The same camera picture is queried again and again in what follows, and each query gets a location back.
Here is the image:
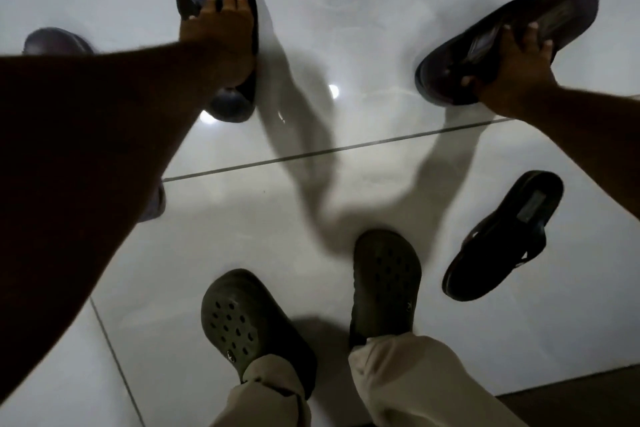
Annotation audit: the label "person's left forearm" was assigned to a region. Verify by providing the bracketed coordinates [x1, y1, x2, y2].
[0, 39, 223, 405]

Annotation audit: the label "purple slipper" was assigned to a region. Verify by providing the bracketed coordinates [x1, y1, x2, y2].
[22, 27, 97, 57]
[137, 180, 167, 223]

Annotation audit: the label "person's left hand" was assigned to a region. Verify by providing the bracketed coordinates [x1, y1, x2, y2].
[179, 0, 257, 90]

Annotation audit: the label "person's green clog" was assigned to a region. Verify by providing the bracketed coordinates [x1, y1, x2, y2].
[201, 269, 318, 400]
[348, 229, 423, 348]

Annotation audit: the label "person's right forearm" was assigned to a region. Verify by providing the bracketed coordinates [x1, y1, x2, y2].
[520, 83, 640, 221]

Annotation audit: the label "beige trousers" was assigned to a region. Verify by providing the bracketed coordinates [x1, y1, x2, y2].
[210, 332, 530, 427]

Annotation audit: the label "person's right green clog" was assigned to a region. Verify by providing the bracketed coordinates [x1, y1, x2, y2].
[348, 229, 423, 348]

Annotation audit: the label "person's right hand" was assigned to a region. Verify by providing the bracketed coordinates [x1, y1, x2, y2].
[460, 21, 559, 118]

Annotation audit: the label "person's left green clog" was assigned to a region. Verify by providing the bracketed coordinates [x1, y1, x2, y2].
[201, 269, 318, 400]

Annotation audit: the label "black flip-flop sandal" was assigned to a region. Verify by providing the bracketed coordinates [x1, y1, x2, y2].
[442, 170, 565, 302]
[414, 0, 600, 107]

